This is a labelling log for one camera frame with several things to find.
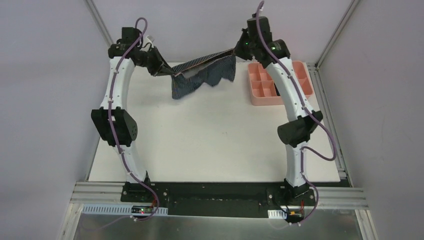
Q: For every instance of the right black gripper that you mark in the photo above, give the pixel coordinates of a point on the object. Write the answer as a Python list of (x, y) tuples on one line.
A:
[(241, 49)]

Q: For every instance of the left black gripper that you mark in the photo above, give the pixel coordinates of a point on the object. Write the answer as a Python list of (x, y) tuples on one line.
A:
[(156, 60)]

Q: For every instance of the striped blue underwear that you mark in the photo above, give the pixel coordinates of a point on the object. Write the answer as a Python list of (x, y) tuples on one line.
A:
[(210, 69)]

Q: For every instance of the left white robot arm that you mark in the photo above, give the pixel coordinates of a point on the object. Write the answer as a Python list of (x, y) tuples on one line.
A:
[(112, 120)]

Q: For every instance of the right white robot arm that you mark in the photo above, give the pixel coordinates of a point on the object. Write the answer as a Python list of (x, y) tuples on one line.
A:
[(302, 118)]

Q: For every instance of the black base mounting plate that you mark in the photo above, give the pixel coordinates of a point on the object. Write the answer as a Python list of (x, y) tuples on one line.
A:
[(219, 199)]

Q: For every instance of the left white cable duct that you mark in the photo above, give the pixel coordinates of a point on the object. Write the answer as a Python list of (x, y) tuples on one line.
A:
[(123, 210)]

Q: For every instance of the white cable duct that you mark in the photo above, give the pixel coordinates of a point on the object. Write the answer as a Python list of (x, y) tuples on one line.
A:
[(123, 210), (277, 214)]

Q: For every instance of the right white cable duct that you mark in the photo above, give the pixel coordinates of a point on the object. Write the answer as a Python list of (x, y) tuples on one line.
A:
[(277, 214)]

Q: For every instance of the aluminium frame rail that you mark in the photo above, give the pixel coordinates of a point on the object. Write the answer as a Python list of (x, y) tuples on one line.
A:
[(346, 198)]

